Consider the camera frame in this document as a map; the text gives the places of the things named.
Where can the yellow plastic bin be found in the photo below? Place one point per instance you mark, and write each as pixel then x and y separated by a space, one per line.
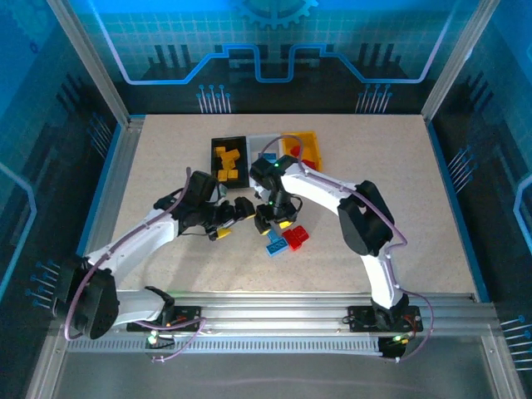
pixel 311 141

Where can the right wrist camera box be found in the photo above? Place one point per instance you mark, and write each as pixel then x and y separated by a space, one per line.
pixel 260 192

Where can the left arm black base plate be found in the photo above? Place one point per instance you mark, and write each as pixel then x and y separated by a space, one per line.
pixel 187 319

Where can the small white lit connector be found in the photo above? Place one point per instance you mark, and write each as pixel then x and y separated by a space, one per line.
pixel 154 338

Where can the grey metal front panel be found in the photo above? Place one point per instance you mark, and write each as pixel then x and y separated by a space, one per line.
pixel 266 378

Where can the blue lego brick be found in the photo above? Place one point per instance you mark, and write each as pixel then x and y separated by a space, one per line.
pixel 277 248
pixel 268 156
pixel 273 237

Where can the aluminium side frame rail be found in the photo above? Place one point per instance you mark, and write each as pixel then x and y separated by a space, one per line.
pixel 111 208

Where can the black plastic bin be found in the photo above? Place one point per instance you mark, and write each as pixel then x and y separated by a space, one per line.
pixel 230 185

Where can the red lego brick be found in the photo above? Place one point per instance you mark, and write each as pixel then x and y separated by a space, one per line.
pixel 300 234
pixel 309 163
pixel 296 150
pixel 291 242

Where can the white plastic bin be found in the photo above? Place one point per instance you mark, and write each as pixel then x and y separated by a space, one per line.
pixel 259 143

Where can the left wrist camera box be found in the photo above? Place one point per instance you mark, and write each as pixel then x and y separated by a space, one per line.
pixel 222 192

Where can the aluminium corner post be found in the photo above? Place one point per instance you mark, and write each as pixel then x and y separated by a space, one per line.
pixel 456 62
pixel 92 62

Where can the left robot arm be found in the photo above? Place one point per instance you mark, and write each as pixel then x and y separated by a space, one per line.
pixel 129 249

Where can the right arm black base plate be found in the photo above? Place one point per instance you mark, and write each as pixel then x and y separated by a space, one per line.
pixel 361 318

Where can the aluminium front frame rail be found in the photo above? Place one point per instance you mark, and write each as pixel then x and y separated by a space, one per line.
pixel 270 307

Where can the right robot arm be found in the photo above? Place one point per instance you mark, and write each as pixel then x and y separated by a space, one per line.
pixel 365 220

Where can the small black electronics box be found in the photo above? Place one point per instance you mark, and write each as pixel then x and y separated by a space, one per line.
pixel 392 348

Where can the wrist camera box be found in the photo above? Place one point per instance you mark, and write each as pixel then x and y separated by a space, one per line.
pixel 260 192
pixel 222 192

